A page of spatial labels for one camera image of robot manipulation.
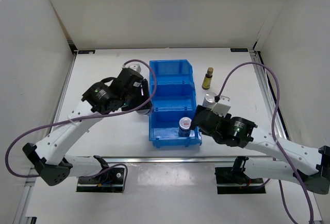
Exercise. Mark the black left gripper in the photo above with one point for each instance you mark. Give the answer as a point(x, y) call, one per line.
point(142, 99)

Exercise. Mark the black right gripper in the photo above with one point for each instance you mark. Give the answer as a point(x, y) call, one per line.
point(199, 107)

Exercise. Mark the white blue tall jar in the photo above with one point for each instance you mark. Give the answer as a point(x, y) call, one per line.
point(209, 100)

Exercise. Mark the short red-label jar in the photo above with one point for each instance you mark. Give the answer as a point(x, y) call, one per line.
point(184, 127)

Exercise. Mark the short silver-lid jar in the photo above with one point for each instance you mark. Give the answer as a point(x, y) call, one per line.
point(145, 111)

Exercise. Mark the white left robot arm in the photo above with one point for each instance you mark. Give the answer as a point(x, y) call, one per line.
point(49, 155)

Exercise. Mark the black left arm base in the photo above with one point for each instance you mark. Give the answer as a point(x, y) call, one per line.
point(112, 181)

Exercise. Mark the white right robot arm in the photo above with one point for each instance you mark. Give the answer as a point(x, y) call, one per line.
point(289, 161)

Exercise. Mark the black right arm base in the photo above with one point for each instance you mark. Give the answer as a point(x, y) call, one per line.
point(231, 179)

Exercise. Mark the blue plastic divided bin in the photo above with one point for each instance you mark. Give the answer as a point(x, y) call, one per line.
point(175, 98)

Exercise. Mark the right brown yellow-label bottle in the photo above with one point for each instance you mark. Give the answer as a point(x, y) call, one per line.
point(207, 79)

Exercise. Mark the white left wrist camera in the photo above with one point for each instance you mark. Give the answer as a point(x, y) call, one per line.
point(135, 67)

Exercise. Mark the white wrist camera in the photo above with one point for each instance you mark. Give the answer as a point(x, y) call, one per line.
point(135, 67)
point(222, 107)

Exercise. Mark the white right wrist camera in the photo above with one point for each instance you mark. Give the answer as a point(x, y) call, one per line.
point(222, 107)

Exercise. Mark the front aluminium frame rail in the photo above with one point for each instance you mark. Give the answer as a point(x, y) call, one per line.
point(168, 159)

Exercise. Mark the left aluminium frame rail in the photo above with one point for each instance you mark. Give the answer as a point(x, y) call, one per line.
point(20, 216)

